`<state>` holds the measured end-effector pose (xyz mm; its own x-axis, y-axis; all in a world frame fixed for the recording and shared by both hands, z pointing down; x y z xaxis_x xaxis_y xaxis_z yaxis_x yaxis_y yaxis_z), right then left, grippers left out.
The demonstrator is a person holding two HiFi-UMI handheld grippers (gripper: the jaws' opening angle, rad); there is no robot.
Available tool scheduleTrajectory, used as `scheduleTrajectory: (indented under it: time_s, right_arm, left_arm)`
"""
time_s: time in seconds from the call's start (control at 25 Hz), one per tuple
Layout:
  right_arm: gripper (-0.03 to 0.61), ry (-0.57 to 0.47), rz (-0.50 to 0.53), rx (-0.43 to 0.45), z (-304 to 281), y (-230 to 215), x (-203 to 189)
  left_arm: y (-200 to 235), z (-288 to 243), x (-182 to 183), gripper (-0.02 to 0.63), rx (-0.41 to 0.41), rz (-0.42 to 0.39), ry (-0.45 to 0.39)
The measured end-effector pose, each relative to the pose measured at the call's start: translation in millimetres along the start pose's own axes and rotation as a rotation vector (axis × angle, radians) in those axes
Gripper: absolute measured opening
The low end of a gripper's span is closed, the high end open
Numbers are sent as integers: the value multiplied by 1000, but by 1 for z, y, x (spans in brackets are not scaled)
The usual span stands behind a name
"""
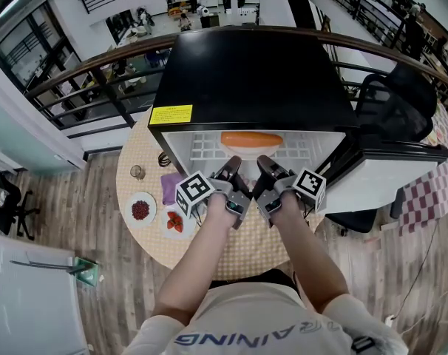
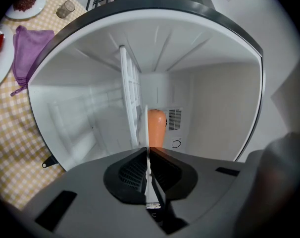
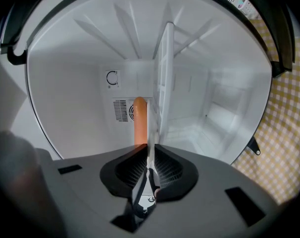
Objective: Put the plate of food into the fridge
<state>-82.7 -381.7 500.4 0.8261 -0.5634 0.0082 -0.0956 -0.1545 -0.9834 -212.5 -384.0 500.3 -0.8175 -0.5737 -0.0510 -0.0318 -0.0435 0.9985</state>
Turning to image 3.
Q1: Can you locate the black white mini refrigerator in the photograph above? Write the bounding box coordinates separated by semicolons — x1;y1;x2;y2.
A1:
0;0;297;166

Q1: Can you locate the round table with checked cloth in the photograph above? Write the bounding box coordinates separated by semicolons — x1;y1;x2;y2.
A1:
231;15;300;206

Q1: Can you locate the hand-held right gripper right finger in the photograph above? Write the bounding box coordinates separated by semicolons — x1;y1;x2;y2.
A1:
153;144;199;203

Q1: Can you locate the white wire shelf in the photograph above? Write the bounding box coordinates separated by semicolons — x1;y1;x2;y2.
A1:
151;22;176;144

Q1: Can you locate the orange carrot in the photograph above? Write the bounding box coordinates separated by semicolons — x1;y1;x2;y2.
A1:
133;96;149;150

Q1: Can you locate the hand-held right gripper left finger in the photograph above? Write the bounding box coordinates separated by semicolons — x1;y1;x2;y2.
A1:
100;144;150;199

